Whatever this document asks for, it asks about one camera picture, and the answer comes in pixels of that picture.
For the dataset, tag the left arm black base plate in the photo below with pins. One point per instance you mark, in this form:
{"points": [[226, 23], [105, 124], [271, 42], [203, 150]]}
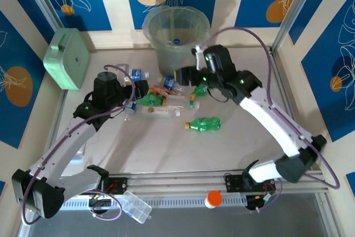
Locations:
{"points": [[119, 185]]}

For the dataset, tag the clear plastic organizer box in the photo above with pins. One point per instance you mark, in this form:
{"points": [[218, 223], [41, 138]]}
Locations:
{"points": [[136, 206]]}

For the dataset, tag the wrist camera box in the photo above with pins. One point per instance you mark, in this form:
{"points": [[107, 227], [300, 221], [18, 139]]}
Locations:
{"points": [[199, 59], [123, 71]]}

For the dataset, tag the white-capped blue-label clear bottle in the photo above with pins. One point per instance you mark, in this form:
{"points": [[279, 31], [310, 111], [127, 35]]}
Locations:
{"points": [[168, 83], [136, 73]]}

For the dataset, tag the orange plastic bottle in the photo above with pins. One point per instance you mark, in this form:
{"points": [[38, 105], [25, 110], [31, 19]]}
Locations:
{"points": [[159, 90]]}

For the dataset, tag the blue-capped clear water bottle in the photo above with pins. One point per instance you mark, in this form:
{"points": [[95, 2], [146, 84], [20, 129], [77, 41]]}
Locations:
{"points": [[176, 41]]}

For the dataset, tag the aluminium corner post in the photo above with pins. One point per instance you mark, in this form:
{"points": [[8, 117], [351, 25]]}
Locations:
{"points": [[292, 12], [45, 4]]}

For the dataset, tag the translucent green bin liner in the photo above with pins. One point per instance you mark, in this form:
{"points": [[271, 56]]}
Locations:
{"points": [[155, 29]]}

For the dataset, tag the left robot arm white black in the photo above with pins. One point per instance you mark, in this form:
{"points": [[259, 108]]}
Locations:
{"points": [[63, 148]]}

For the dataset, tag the aluminium mounting rail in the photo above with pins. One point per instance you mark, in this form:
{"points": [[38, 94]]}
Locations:
{"points": [[177, 184]]}

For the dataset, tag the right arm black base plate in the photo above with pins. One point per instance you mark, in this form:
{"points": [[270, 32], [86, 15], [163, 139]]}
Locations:
{"points": [[233, 182]]}

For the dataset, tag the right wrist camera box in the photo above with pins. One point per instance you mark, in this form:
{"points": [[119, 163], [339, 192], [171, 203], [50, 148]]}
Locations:
{"points": [[199, 59]]}

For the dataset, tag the green plastic soda bottle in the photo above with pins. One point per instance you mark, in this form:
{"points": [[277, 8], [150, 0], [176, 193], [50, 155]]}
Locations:
{"points": [[198, 91], [151, 98], [205, 124]]}

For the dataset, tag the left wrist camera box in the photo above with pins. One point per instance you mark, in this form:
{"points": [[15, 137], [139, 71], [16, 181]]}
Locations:
{"points": [[123, 71]]}

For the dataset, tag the translucent grey plastic bin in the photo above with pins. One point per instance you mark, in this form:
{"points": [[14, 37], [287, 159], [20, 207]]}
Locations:
{"points": [[166, 65]]}

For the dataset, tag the mint green carry case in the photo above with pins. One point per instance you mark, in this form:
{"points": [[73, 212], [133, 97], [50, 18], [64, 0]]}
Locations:
{"points": [[66, 59]]}

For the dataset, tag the orange-capped white jar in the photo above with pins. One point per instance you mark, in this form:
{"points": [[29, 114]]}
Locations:
{"points": [[213, 199]]}

